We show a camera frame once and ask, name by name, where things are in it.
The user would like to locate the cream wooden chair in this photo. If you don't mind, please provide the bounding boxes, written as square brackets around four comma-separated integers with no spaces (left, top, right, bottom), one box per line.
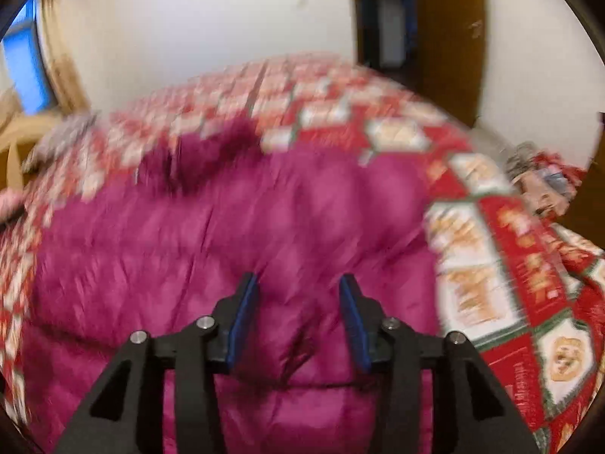
[0,112,62,191]

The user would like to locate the pile of mixed clothes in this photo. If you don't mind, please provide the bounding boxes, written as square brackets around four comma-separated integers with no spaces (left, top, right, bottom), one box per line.
[502,142,588,219]

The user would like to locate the magenta puffer jacket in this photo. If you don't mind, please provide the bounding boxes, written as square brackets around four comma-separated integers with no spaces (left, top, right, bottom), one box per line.
[28,120,445,454]

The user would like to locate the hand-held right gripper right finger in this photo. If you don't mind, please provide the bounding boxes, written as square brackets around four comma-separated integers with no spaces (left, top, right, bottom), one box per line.
[338,273,544,454]

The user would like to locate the red printed patchwork blanket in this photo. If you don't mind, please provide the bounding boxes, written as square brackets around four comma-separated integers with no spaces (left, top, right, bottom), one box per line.
[0,52,605,454]

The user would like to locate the grey pillow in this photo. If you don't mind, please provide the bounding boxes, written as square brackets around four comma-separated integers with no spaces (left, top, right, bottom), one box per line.
[21,112,101,174]

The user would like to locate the brown wooden door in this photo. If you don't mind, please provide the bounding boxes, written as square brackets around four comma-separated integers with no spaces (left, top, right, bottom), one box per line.
[415,0,487,129]

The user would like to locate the window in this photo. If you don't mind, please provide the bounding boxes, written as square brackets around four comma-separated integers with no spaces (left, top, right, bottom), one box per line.
[2,0,53,115]

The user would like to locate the golden curtain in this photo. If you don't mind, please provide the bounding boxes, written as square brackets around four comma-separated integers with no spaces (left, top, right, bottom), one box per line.
[37,0,93,114]

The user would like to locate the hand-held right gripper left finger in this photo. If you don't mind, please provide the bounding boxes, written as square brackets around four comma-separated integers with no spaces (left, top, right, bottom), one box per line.
[54,272,260,454]

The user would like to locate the pink patterned cloth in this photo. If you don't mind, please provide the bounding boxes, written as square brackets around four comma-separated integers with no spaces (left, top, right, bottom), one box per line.
[0,188,25,222]

